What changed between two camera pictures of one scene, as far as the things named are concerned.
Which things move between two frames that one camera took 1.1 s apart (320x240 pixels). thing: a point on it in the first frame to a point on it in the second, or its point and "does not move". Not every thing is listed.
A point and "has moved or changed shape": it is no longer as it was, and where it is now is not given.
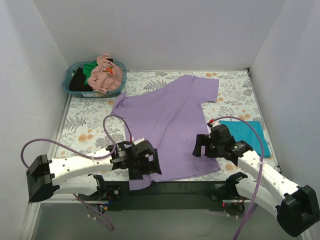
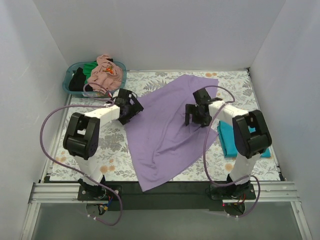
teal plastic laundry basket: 91,94 does not move
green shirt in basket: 87,68 does not move
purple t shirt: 160,125 has moved or changed shape
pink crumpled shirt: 106,76 does not move
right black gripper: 203,146 to 193,114
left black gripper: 152,163 to 133,110
